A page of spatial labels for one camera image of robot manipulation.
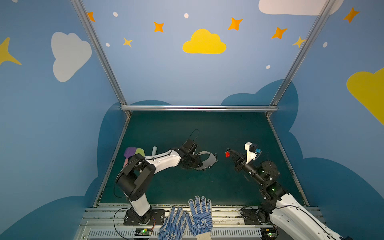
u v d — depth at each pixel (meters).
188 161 0.78
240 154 0.69
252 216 0.75
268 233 0.71
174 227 0.72
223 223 0.74
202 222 0.73
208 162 0.94
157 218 0.74
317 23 0.75
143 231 0.71
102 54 0.86
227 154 0.75
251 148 0.63
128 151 0.98
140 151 0.99
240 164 0.65
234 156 0.72
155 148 0.98
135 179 0.46
